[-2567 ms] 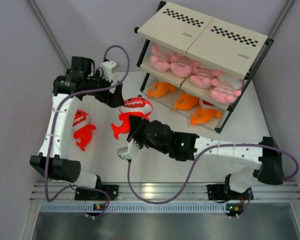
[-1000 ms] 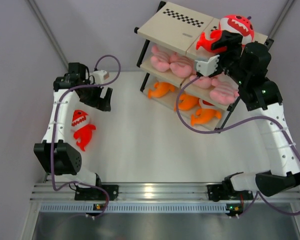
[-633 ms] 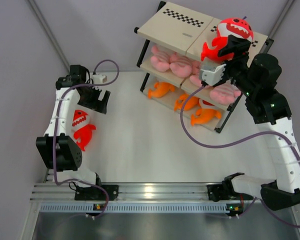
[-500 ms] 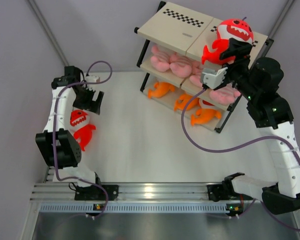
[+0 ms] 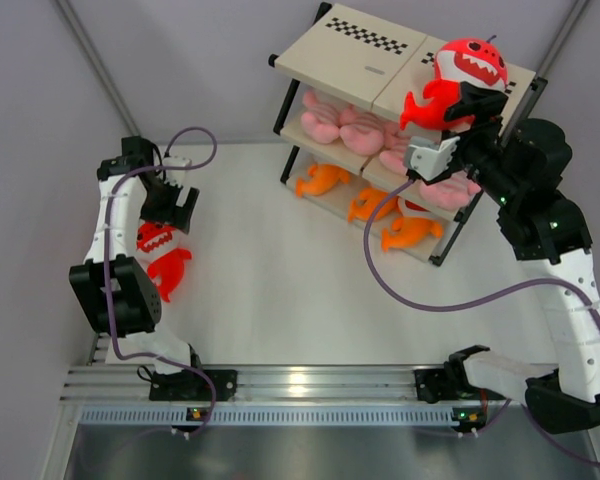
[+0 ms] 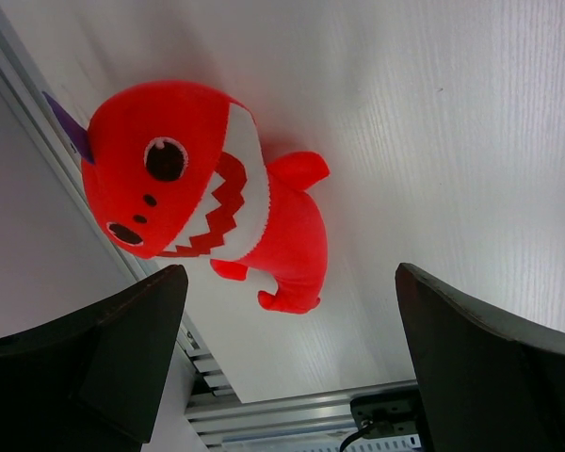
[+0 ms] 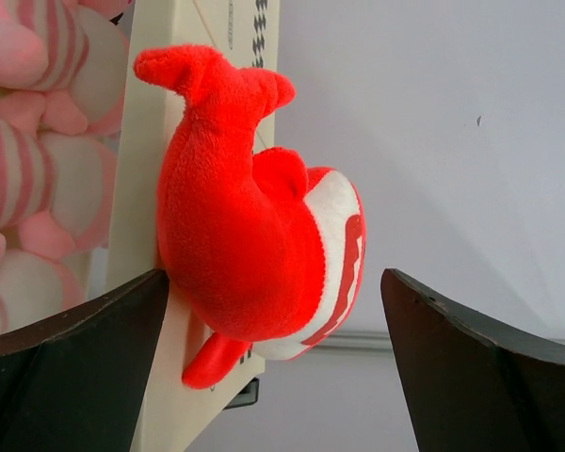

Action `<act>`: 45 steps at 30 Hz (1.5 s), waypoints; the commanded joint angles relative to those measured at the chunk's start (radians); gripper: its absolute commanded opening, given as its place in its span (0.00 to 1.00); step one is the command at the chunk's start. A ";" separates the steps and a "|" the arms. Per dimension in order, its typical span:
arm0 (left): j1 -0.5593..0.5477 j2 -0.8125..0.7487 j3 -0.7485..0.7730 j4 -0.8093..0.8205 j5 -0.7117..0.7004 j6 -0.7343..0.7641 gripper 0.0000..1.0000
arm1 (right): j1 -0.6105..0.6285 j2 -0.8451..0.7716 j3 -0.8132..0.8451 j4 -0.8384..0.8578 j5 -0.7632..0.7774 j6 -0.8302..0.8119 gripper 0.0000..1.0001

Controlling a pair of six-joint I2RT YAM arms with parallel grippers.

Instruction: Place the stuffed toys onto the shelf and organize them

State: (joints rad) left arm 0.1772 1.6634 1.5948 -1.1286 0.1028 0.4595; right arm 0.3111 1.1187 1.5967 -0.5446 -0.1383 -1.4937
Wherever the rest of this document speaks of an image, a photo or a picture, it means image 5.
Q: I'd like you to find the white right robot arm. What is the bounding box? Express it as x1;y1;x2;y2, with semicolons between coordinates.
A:
444;82;600;434

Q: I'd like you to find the orange shark plush on shelf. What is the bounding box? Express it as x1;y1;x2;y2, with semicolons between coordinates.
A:
295;164;350;197

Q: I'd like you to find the beige three-tier shelf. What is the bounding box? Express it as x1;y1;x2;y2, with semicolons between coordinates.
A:
268;2;548;266

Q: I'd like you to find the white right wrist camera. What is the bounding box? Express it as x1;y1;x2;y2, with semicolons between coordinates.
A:
403;136;460;183

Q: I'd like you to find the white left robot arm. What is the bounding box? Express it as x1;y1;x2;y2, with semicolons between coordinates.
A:
69;136;206;400

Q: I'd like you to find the pink striped plush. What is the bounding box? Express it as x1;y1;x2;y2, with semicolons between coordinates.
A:
418;172;481;210
300;89;356;146
339;105;397;156
379;131;411;176

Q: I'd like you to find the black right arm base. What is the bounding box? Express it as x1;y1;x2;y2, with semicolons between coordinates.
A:
414;368;504;404

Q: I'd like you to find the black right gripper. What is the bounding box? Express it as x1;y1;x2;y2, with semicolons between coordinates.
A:
423;81;520;207

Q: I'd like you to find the orange shark plush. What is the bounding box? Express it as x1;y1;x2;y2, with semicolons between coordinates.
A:
295;164;350;197
347;187;398;223
381;198;445;252

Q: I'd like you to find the grey slotted cable duct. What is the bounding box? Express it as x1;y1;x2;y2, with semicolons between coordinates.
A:
80;405;470;427

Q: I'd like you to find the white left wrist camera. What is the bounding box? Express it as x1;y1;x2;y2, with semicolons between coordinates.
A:
162;156;194;173

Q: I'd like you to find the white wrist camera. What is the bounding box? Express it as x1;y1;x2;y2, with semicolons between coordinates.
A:
403;136;460;183
162;156;194;173

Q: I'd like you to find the aluminium mounting rail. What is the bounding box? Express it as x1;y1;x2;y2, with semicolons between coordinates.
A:
60;364;425;403

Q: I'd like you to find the red shark plush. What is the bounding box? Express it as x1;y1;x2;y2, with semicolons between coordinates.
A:
136;221;193;303
399;35;508;131

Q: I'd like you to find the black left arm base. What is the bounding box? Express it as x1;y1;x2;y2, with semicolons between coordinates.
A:
137;368;238;402

